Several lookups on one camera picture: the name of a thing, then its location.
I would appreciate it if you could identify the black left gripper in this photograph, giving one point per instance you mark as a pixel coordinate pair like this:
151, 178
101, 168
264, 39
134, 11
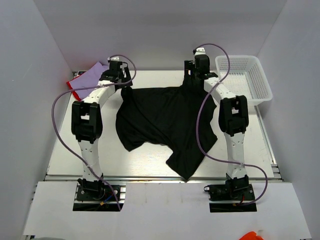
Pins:
127, 81

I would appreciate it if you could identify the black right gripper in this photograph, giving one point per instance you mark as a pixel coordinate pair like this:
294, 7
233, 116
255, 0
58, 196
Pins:
189, 65

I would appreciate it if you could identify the black t-shirt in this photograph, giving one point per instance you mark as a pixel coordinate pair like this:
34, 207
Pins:
169, 116

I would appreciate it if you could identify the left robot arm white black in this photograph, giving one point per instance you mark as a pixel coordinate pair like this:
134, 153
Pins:
87, 125

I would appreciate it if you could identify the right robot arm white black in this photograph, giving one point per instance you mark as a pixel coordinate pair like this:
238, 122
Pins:
233, 117

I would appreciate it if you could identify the folded lilac t-shirt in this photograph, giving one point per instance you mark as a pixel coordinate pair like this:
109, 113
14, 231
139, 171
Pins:
90, 78

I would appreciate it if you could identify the white plastic basket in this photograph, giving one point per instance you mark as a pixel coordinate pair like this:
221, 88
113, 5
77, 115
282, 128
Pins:
244, 76

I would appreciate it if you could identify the folded red t-shirt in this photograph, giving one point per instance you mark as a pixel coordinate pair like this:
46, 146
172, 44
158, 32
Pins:
74, 92

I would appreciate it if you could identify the orange object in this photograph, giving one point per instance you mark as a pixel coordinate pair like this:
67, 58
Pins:
252, 235

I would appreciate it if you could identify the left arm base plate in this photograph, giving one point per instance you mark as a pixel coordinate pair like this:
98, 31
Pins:
95, 196

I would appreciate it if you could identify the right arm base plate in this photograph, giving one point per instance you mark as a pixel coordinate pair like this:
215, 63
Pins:
234, 196

